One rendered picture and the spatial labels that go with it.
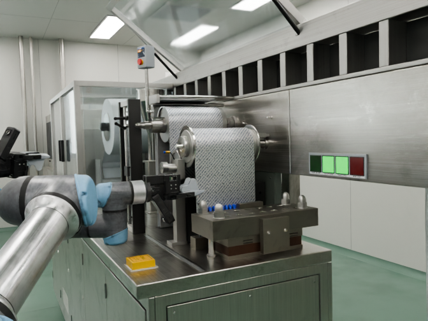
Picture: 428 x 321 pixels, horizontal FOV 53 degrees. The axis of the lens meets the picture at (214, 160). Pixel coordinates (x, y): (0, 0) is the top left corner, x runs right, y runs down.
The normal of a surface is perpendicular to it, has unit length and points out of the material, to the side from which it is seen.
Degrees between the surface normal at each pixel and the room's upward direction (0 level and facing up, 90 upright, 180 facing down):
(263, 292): 90
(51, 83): 90
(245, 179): 90
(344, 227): 90
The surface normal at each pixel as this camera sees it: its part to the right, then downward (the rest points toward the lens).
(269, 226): 0.45, 0.04
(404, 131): -0.89, 0.05
